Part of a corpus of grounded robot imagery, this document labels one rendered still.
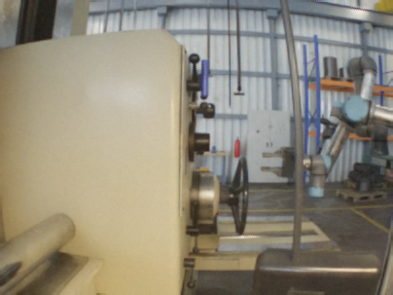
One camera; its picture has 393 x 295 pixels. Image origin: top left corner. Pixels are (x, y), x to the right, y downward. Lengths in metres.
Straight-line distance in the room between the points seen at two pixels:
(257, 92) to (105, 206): 8.18
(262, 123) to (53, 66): 7.55
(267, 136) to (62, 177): 7.58
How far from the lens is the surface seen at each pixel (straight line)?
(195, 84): 0.92
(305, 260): 0.75
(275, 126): 8.31
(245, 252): 2.16
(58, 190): 0.95
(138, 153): 0.83
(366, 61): 1.95
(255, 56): 9.05
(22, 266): 0.72
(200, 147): 1.07
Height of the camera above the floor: 1.61
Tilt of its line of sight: 5 degrees down
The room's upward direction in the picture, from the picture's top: 1 degrees clockwise
